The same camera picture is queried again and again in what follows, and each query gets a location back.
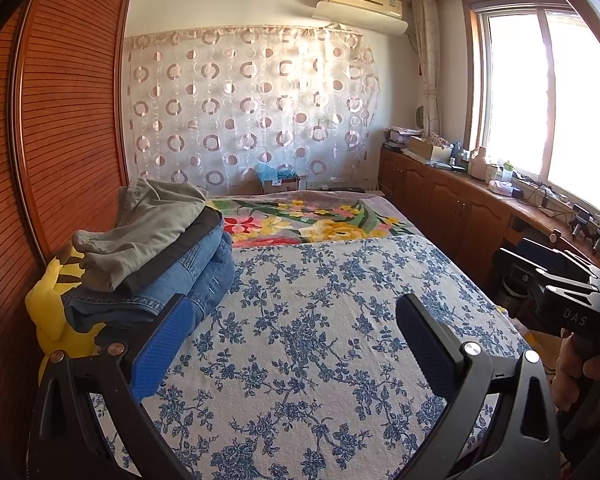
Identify wooden slatted wardrobe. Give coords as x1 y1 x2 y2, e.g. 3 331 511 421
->
0 0 133 461

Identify brown cardboard box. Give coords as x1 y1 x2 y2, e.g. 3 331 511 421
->
409 136 453 162

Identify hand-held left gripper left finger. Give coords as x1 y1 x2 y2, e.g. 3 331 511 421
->
27 294 196 480

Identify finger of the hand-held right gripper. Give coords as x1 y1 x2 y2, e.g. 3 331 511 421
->
500 247 551 306
522 237 600 281

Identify blue denim jeans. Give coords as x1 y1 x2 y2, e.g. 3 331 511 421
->
62 220 236 333

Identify colourful flower blanket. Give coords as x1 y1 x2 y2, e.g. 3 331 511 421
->
205 191 421 250

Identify person's right hand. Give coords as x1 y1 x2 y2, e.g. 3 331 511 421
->
552 327 600 411

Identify black pants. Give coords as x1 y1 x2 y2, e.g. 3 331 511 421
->
117 207 224 296

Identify white air conditioner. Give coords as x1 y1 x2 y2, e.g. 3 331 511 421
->
315 0 410 36

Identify grey-green pants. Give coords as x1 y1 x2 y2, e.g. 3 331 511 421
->
72 177 208 292

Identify white plastic bottle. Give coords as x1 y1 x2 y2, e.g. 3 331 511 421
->
472 146 491 181

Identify yellow plush toy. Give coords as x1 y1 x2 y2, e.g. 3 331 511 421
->
25 245 108 358

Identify wooden-framed window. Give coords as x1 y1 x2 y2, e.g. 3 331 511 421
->
462 0 600 216

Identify bed with blue floral sheet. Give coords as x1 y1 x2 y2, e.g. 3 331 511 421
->
90 234 531 480

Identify wooden cabinet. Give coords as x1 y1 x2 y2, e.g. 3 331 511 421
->
379 145 600 286

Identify circle-patterned sheer curtain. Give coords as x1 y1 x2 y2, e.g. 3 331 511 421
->
124 25 381 196

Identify white tissue pack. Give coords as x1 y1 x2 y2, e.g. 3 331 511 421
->
487 180 523 200

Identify power strip with cables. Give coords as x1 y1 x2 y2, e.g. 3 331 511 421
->
512 172 576 216

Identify cardboard box with blue cloth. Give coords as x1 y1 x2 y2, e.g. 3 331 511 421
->
256 162 301 195

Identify stack of papers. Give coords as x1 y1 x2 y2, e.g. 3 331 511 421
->
384 126 423 150

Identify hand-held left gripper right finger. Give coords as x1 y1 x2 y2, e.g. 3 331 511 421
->
395 292 561 480

